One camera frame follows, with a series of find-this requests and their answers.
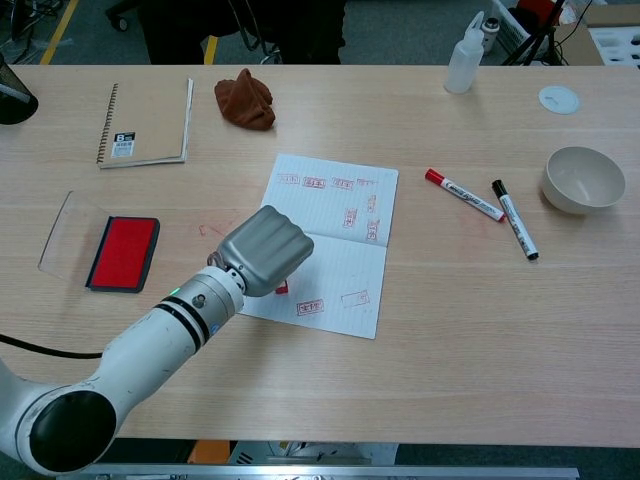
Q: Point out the brown cardboard box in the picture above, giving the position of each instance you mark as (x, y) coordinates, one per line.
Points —
(615, 12)

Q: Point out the black chair caster leg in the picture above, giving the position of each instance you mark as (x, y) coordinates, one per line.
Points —
(122, 12)

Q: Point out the black tripod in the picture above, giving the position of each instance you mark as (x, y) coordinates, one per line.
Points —
(537, 35)

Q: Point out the beige bowl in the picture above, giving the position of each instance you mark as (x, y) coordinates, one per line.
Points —
(582, 182)

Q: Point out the chrome office chair base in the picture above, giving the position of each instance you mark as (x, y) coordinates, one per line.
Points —
(260, 35)

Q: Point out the open white lined notebook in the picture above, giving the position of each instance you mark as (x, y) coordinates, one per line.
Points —
(340, 280)

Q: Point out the white plastic basket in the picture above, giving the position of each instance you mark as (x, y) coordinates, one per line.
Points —
(510, 27)

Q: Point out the small bottle dark cap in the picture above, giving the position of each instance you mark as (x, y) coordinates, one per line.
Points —
(491, 32)

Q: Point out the crumpled brown cloth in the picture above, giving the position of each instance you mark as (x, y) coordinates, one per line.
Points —
(245, 102)

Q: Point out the red ink pad clear lid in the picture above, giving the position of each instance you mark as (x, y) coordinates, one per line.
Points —
(125, 255)

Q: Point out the white base unit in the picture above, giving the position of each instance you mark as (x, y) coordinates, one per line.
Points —
(310, 452)

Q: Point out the aluminium profile rail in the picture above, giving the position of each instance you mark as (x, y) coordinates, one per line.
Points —
(350, 474)

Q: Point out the black cap whiteboard marker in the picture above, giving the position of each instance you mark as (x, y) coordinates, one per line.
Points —
(515, 220)

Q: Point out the translucent squeeze bottle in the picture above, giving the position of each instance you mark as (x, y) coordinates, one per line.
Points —
(462, 60)

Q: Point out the red cap whiteboard marker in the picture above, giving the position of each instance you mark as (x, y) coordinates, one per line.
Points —
(465, 196)

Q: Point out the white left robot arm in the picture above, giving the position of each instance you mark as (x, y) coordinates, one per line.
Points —
(150, 350)

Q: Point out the brown kraft spiral notebook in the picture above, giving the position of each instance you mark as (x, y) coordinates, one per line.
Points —
(150, 120)

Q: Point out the black mesh pen holder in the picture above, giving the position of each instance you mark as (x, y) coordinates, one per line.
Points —
(15, 100)

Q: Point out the round white desk grommet cap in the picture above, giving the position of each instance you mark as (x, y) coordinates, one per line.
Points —
(559, 100)

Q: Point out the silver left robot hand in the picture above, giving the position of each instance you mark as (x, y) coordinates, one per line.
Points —
(265, 250)

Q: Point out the white foam tray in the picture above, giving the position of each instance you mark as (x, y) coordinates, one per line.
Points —
(617, 47)

